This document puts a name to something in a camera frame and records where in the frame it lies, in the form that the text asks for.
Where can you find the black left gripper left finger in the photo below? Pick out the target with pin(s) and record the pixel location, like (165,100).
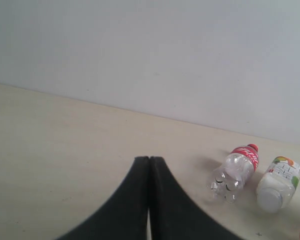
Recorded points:
(124,215)

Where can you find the clear cola bottle red label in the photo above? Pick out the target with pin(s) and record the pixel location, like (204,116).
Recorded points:
(227,181)

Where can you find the white tea bottle fruit label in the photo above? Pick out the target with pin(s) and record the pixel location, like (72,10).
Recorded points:
(278,185)

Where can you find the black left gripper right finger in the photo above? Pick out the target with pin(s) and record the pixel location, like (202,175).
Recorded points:
(173,215)

